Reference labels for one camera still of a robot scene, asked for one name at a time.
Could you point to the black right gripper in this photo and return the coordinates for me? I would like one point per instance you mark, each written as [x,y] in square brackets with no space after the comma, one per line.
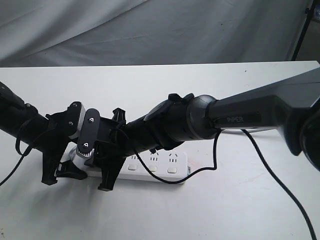
[108,149]

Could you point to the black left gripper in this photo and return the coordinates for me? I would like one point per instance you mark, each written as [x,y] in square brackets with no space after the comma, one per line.
[54,141]

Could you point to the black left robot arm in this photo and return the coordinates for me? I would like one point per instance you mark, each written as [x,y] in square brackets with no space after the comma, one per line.
[22,121]

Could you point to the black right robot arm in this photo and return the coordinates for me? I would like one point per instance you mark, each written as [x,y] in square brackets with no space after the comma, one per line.
[291,106]

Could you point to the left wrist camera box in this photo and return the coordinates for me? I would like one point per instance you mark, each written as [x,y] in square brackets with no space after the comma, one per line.
[74,119]

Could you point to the white power strip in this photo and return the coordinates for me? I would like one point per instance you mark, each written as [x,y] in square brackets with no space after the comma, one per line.
[169,165]

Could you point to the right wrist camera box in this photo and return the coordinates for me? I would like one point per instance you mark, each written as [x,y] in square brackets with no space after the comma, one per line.
[88,135]

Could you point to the black tripod stand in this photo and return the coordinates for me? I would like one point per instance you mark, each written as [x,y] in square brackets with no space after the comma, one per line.
[309,11]

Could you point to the grey backdrop cloth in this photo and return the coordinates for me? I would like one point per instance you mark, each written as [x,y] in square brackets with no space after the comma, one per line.
[65,33]

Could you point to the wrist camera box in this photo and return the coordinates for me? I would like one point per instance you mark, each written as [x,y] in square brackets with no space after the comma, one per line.
[74,119]
[88,135]

